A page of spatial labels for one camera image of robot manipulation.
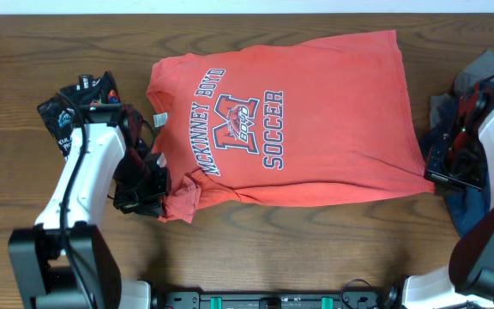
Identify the grey garment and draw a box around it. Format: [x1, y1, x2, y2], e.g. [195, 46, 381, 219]
[430, 50, 494, 130]

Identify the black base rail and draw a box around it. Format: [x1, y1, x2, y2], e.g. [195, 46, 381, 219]
[153, 288, 397, 309]

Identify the black printed folded shirt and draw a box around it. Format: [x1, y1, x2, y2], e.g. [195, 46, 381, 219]
[37, 71, 120, 160]

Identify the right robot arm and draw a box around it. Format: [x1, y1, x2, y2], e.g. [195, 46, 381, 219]
[388, 78, 494, 308]

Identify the red soccer t-shirt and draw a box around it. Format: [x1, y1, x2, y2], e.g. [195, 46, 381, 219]
[147, 30, 434, 222]

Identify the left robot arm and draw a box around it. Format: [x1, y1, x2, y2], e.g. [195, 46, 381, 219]
[8, 104, 171, 309]

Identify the navy blue garment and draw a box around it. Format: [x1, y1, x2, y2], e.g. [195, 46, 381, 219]
[419, 99, 494, 236]

